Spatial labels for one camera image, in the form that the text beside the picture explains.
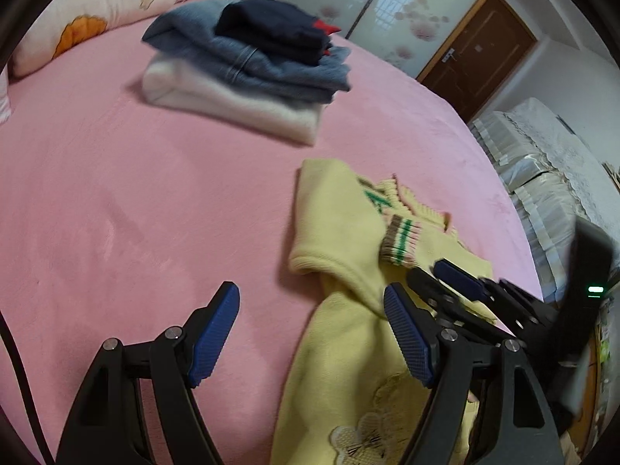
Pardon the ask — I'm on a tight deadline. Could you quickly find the pink bed sheet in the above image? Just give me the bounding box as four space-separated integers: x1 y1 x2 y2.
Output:
0 0 543 465

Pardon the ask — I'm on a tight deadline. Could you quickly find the folded navy garment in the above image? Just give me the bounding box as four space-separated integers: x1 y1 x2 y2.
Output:
214 0 342 66

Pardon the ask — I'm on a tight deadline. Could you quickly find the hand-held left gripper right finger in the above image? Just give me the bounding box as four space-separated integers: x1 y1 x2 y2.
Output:
383 282 565 465

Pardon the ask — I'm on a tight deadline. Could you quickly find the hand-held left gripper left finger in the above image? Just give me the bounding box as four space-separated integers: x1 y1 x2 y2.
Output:
55 281 241 465

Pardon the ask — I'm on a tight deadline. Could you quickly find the black cable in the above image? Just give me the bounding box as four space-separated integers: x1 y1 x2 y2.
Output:
0 310 55 465

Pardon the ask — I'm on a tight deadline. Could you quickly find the floral sliding wardrobe door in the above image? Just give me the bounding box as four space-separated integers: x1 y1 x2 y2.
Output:
183 0 514 78

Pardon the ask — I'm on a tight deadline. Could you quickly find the folded blue denim garment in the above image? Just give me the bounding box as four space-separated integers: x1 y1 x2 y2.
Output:
141 0 352 105

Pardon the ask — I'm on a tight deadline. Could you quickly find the white lace covered sofa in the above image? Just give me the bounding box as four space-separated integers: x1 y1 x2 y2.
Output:
467 97 620 301

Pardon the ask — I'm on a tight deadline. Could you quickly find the brown wooden door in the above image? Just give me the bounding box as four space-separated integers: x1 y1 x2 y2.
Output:
417 0 538 124

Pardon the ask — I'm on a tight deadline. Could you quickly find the pink flower print pillow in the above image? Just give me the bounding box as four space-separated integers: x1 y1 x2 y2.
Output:
10 0 177 78

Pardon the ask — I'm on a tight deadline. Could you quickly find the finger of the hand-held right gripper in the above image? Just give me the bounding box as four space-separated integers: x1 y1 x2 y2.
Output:
406 259 538 344

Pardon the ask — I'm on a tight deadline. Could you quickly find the folded white garment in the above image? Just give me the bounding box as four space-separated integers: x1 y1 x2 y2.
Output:
140 53 326 145

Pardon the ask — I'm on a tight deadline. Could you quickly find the yellow knit sweater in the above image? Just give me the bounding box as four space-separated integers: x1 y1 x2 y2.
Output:
270 157 496 465

